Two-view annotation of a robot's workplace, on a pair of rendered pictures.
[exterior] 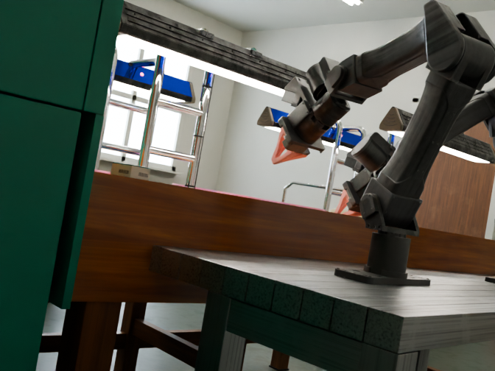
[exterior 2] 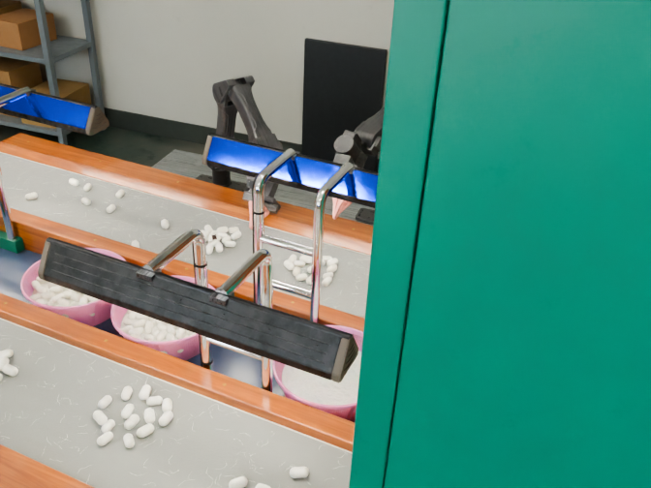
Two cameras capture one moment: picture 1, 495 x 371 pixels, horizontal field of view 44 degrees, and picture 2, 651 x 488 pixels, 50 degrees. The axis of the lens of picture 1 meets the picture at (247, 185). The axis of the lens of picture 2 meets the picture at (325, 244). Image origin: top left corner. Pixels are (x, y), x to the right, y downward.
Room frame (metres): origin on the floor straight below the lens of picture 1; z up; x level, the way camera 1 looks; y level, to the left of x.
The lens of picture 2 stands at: (2.02, 1.45, 1.83)
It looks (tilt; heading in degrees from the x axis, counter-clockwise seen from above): 33 degrees down; 245
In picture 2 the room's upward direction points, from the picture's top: 3 degrees clockwise
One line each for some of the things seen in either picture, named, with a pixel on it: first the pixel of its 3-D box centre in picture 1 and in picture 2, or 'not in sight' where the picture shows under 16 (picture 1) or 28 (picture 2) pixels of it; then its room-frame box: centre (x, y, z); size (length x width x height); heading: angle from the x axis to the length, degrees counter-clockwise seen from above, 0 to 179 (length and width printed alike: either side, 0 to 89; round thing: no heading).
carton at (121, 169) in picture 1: (130, 171); not in sight; (0.96, 0.19, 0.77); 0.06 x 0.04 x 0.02; 42
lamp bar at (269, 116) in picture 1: (320, 132); not in sight; (2.46, -0.25, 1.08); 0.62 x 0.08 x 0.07; 132
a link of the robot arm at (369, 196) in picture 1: (389, 216); not in sight; (1.00, -0.24, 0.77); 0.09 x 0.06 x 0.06; 119
